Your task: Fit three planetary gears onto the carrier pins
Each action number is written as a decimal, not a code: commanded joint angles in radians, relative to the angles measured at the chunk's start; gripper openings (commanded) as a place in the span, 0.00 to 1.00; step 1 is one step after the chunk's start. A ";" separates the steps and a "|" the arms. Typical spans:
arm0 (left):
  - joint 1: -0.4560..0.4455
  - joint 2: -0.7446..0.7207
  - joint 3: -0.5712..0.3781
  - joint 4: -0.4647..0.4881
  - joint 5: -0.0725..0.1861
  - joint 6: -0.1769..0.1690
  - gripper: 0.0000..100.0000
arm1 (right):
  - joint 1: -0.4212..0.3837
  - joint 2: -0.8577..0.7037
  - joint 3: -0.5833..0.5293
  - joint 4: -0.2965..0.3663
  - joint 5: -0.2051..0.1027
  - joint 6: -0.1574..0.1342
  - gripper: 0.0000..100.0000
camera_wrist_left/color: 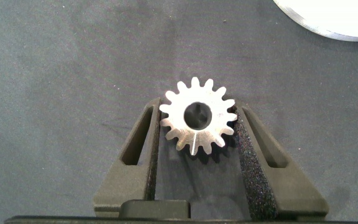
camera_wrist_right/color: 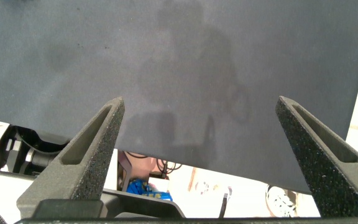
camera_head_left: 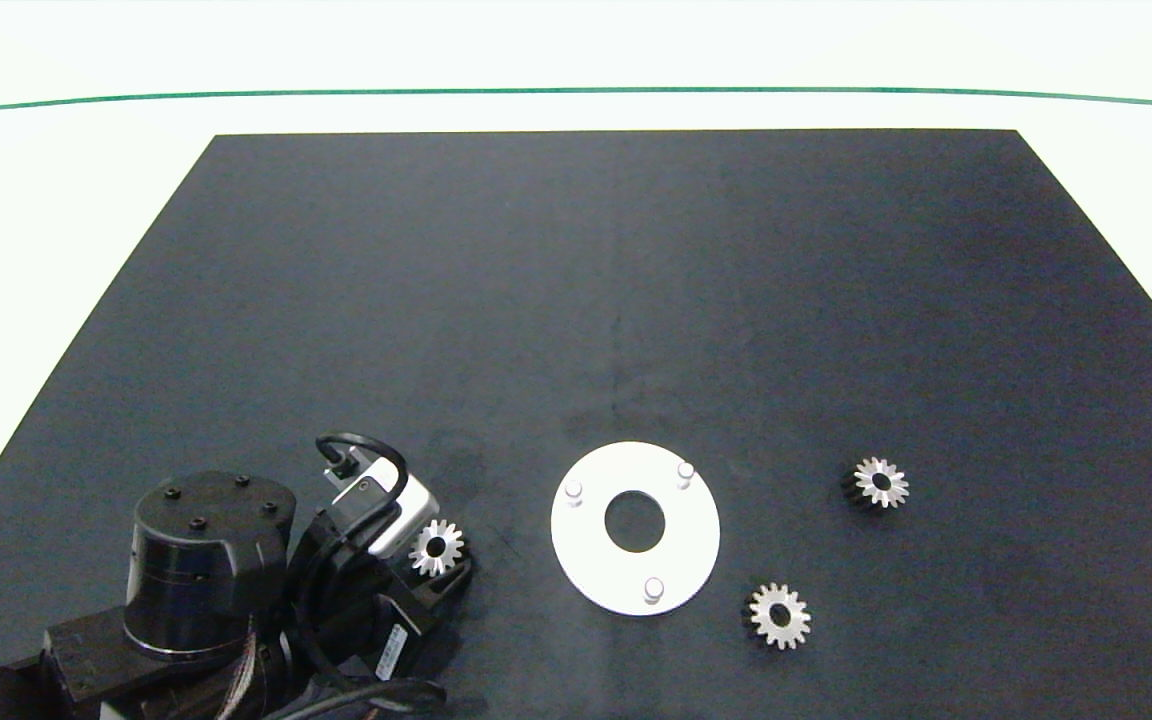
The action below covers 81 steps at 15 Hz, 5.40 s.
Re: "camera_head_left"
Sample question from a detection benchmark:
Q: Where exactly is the small steel spur gear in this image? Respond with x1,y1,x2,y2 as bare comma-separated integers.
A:
842,456,910,511
742,583,813,651
408,518,468,579

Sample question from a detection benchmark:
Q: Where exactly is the round white carrier plate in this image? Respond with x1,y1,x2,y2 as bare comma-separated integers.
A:
550,441,722,617

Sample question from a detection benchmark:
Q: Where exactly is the dark table mat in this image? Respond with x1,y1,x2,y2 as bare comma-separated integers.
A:
0,130,1152,720

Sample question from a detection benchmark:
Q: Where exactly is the small white cable tag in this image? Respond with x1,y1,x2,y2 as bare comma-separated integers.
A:
376,625,408,681

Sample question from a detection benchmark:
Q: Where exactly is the silver boxy wrist camera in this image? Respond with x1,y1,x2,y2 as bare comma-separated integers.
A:
321,462,440,559

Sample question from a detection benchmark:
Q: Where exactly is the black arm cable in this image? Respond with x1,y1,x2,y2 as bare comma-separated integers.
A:
274,678,449,720

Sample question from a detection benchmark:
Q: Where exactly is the black camera cable loop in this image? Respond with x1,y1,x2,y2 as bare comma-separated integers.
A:
316,432,409,501

